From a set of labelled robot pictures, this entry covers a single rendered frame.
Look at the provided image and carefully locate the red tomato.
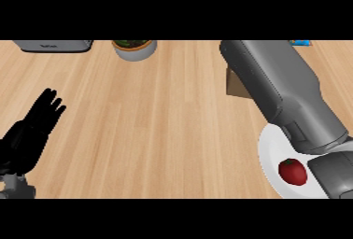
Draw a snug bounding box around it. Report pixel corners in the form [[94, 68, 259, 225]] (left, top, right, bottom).
[[278, 158, 309, 187]]

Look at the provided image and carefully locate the brown cardboard box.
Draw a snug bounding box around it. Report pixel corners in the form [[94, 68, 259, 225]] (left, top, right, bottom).
[[225, 67, 255, 100]]

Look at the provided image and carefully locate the white plate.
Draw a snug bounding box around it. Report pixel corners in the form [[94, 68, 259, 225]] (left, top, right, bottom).
[[259, 122, 331, 200]]

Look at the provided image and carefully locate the blue packet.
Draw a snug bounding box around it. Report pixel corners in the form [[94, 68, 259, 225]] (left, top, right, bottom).
[[289, 40, 314, 48]]

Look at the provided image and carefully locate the potted plant in grey pot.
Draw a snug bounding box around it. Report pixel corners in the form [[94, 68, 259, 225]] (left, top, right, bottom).
[[113, 40, 159, 63]]

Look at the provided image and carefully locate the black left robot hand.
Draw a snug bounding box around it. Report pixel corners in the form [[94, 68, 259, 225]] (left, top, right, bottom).
[[0, 88, 69, 176]]

